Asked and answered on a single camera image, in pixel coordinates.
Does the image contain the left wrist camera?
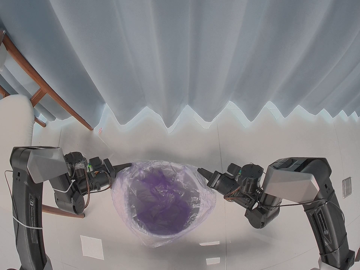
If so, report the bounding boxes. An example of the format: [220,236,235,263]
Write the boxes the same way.
[88,157,104,174]

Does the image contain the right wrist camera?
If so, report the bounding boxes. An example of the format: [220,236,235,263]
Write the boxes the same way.
[227,163,242,176]

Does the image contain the pale blue curtain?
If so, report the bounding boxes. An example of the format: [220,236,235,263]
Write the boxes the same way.
[0,0,360,130]

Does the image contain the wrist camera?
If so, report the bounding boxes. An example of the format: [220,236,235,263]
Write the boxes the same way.
[227,163,242,176]
[88,157,104,174]

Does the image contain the wooden chair with cream cushions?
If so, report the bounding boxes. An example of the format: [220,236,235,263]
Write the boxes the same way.
[0,30,95,219]

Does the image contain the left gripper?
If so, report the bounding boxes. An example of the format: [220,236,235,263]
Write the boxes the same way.
[88,159,133,191]

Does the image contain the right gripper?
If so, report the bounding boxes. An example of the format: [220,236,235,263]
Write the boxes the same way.
[197,167,239,197]

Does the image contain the white trash bin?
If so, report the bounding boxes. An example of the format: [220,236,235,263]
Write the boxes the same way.
[124,162,204,239]

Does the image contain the purple plastic bag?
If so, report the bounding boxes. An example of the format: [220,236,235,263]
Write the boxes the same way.
[110,159,218,248]

